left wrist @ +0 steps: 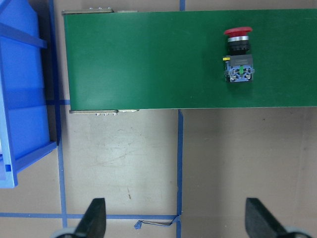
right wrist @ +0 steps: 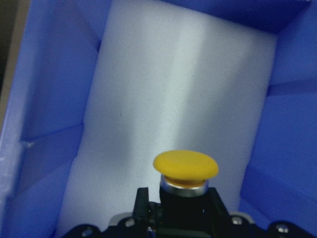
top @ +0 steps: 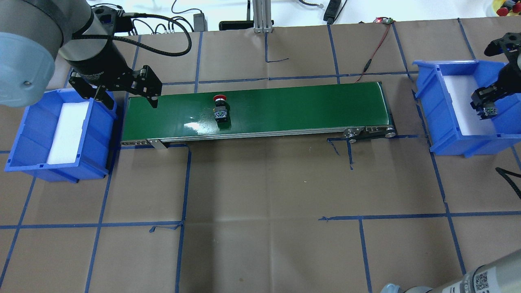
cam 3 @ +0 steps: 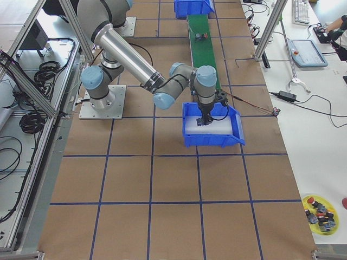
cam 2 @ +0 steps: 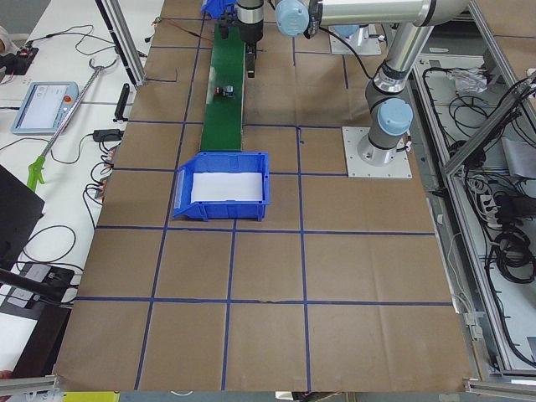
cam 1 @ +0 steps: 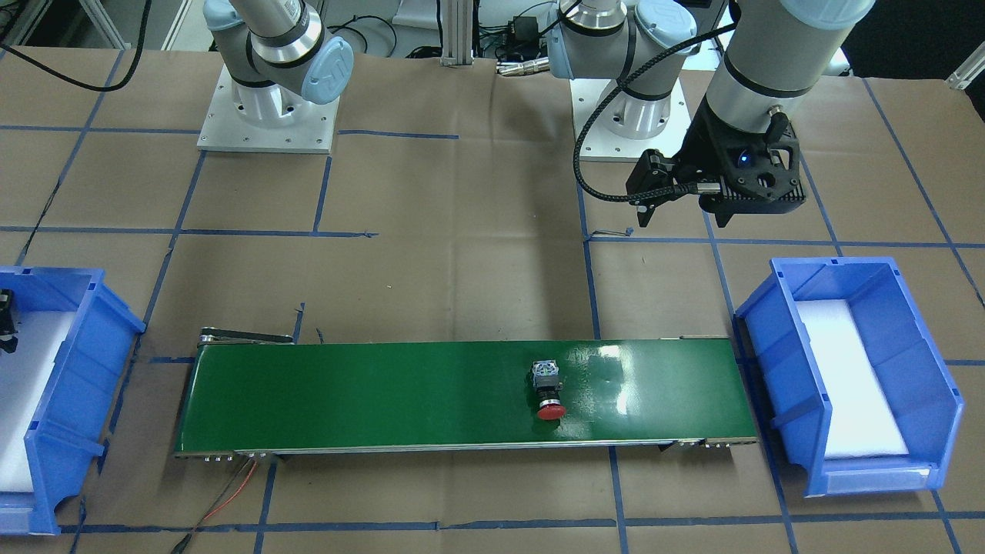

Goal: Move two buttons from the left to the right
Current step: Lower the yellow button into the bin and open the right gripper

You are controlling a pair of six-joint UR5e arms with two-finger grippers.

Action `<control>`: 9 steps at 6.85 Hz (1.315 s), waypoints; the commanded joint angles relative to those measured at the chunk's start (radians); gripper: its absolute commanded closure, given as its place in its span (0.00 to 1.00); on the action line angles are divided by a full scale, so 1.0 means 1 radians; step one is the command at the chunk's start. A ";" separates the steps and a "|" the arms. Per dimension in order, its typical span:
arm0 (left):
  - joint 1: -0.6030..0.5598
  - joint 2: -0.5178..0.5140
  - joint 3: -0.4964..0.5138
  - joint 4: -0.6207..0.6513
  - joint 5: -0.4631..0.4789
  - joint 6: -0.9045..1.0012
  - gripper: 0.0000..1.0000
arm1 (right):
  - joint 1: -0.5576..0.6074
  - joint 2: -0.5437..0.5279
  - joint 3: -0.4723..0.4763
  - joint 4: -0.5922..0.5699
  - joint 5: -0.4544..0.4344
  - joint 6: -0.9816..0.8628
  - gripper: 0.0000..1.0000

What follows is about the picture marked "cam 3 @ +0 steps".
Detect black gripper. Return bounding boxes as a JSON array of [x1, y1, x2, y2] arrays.
[[197, 90, 228, 121]]

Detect red push button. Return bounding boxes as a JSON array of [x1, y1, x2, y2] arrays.
[[195, 33, 208, 41]]

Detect yellow push button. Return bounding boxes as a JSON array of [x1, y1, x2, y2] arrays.
[[196, 118, 213, 126]]

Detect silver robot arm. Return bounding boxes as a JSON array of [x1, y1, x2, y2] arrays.
[[76, 1, 228, 126]]

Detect yellow plate of buttons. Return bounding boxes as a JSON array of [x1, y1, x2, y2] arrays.
[[301, 194, 339, 236]]

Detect blue bin robot right side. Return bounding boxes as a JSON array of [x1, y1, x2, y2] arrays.
[[182, 102, 246, 147]]

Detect blue bin robot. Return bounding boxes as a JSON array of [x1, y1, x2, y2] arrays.
[[182, 102, 246, 147], [174, 0, 215, 19]]

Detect white foam pad right bin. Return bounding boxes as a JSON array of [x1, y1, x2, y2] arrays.
[[184, 116, 232, 134]]

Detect green conveyor belt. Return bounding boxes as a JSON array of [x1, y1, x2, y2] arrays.
[[187, 15, 221, 94]]

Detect black power brick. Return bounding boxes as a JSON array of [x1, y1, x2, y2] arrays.
[[278, 90, 297, 102]]

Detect blue bin robot left side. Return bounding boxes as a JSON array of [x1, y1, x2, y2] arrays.
[[174, 0, 215, 19]]

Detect teach pendant tablet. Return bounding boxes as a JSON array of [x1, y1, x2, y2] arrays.
[[287, 40, 328, 68]]

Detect white keyboard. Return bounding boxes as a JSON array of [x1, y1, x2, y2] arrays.
[[292, 0, 310, 26]]

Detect red black conveyor wires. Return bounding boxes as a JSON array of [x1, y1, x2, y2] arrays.
[[222, 90, 280, 116]]

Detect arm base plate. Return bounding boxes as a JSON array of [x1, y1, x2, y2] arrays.
[[116, 17, 137, 38], [79, 84, 126, 120]]

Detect aluminium frame post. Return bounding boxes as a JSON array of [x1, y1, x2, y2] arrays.
[[254, 0, 287, 61]]

